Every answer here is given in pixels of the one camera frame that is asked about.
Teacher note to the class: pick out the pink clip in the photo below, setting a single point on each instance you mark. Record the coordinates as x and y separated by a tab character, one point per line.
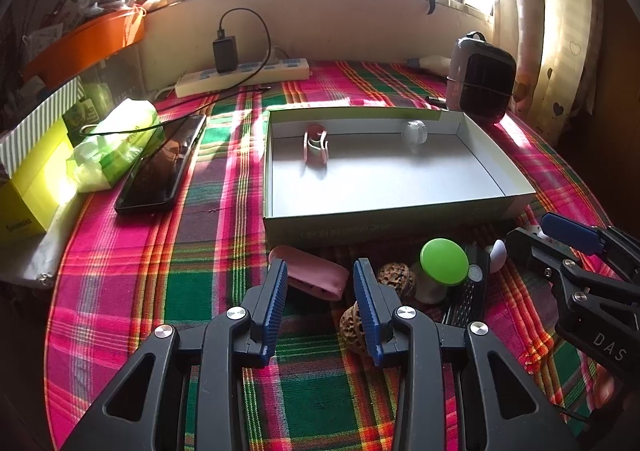
314	135

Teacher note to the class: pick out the brown walnut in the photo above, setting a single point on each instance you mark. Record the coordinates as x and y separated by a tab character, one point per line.
395	276
350	326

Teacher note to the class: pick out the small grey heater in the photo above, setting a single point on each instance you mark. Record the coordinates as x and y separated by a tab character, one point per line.
480	81

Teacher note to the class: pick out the white tube blue cap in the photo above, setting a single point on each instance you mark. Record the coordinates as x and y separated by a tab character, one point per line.
430	63

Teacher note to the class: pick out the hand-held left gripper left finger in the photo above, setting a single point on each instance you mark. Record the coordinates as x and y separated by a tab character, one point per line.
277	311

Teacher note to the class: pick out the striped box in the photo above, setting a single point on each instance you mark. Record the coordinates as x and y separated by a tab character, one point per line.
35	126

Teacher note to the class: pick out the small black object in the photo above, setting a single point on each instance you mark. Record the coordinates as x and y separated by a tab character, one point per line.
435	100

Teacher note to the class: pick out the white mushroom lamp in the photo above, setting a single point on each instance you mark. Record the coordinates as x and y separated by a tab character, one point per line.
497	256

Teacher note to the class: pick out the white and green cardboard box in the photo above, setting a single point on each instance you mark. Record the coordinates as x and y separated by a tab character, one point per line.
375	181

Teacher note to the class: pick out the black handheld device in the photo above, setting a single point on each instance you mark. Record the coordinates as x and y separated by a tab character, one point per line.
470	296

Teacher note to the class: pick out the white round ribbed cap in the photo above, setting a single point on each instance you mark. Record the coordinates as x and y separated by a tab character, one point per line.
412	131

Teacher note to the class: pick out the black charger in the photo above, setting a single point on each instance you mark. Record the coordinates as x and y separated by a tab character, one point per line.
225	56

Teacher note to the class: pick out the green carton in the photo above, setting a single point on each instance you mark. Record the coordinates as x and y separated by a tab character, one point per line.
87	106

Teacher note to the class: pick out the white plug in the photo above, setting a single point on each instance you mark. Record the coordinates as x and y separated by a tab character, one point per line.
279	56

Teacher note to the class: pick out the yellow box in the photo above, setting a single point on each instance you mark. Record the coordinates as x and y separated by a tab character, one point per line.
35	191

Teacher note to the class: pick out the orange tray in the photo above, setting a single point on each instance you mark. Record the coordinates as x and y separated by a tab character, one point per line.
90	43

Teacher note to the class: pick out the white power strip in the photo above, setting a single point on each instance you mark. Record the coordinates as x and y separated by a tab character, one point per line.
240	76

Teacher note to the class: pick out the green tissue pack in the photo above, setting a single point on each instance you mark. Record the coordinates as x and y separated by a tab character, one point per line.
120	141

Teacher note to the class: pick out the black smartphone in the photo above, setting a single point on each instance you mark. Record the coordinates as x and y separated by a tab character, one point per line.
155	171

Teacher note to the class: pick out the white plastic sheet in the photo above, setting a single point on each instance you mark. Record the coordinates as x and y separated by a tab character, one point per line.
30	261

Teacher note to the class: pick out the heart print curtain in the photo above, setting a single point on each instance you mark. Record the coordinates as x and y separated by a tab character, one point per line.
560	31

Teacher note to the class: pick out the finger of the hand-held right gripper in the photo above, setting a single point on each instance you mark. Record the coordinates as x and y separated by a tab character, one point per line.
570	231
525	243

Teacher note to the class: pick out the person's right hand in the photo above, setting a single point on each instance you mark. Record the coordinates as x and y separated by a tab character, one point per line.
605	390

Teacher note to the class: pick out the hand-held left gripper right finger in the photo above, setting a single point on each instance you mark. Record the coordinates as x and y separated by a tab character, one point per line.
367	311

